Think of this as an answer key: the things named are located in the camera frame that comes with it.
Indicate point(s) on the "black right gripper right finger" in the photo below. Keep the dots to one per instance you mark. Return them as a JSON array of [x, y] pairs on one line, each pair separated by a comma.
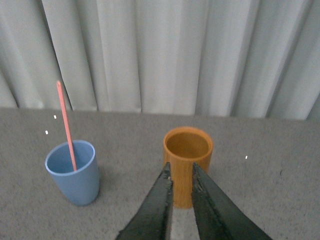
[[217, 217]]

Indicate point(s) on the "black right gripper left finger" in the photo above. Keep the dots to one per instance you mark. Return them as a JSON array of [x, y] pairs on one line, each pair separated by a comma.
[[153, 220]]

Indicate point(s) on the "blue plastic cup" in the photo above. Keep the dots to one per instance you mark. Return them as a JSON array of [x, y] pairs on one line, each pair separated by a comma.
[[80, 186]]

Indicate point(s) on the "pink chopstick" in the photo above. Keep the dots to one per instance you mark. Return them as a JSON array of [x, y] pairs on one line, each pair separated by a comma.
[[66, 123]]

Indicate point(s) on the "bamboo chopstick holder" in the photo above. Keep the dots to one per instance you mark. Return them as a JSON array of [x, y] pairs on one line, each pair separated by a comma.
[[182, 147]]

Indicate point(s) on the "white pleated curtain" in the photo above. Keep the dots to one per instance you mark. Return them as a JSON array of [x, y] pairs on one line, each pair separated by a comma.
[[238, 58]]

